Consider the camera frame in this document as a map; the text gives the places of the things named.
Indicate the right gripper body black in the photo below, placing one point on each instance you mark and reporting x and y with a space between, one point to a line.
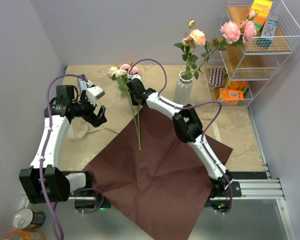
133 97

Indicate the cream ribbon gold lettering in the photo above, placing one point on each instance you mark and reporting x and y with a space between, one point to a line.
79 128

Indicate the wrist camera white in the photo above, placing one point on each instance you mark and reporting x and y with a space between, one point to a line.
134 76
94 93

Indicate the white rose stem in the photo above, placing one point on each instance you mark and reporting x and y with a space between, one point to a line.
114 73

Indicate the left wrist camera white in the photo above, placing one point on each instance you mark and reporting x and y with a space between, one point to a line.
94 93

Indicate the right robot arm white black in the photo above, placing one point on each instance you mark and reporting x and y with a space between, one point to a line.
188 128

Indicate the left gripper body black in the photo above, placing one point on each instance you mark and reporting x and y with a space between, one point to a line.
85 109

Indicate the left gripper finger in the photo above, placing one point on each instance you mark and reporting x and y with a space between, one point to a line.
98 120
101 113

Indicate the red wrapping paper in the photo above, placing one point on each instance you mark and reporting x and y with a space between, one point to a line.
157 181

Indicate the tin can silver lid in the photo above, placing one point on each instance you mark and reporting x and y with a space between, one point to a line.
28 219

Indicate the orange green sponge pack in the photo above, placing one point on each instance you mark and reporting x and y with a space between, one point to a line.
240 86

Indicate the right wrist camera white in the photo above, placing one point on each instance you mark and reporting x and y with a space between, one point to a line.
134 76

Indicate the white ribbed vase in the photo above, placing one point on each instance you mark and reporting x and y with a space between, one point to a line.
183 89

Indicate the small pink rose stem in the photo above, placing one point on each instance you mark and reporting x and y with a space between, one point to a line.
130 70

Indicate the white wire shelf rack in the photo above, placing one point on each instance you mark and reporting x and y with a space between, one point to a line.
258 65

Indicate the peach rose stem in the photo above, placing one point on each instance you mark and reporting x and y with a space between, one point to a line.
193 38

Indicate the purple wavy scrub pad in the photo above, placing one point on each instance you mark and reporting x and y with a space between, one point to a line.
217 78

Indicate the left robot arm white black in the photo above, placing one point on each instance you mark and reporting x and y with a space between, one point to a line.
43 177

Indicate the orange packet bottom shelf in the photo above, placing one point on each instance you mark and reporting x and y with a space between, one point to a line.
230 97

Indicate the aluminium rail frame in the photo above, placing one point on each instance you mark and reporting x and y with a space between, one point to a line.
272 190

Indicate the white blue tall box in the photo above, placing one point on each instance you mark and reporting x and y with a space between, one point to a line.
268 30

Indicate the purple white toothpaste box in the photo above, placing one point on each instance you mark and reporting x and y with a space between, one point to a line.
82 82

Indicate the colourful sponge pack top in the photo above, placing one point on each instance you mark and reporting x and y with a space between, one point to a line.
259 11

